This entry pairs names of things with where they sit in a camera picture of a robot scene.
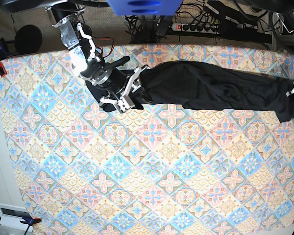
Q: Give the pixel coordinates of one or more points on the white power strip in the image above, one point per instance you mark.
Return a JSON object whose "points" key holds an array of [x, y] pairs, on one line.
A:
{"points": [[196, 28]]}

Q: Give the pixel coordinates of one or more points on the white floor box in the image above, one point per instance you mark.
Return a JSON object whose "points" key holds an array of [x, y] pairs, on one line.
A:
{"points": [[14, 211]]}

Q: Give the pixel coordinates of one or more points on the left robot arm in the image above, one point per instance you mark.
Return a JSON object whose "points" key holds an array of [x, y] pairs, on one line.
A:
{"points": [[283, 10]]}

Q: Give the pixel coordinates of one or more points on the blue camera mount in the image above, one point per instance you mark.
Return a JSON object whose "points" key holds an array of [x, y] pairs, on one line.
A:
{"points": [[144, 7]]}

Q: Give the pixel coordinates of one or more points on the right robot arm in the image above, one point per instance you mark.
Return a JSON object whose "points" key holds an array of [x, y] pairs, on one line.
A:
{"points": [[76, 36]]}

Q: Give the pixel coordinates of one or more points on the patterned tablecloth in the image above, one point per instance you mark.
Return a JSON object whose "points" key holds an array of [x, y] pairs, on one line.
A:
{"points": [[160, 171]]}

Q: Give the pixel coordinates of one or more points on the black t-shirt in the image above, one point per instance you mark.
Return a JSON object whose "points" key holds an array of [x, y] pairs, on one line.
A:
{"points": [[203, 86]]}

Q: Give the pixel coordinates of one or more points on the black round stool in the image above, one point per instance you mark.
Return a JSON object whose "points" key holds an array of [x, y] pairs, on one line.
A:
{"points": [[28, 39]]}

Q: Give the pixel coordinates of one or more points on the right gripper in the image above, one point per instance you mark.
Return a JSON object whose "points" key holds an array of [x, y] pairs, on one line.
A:
{"points": [[121, 90]]}

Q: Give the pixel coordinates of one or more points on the orange black clamp lower left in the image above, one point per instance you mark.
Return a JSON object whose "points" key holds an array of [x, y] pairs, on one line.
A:
{"points": [[29, 221]]}

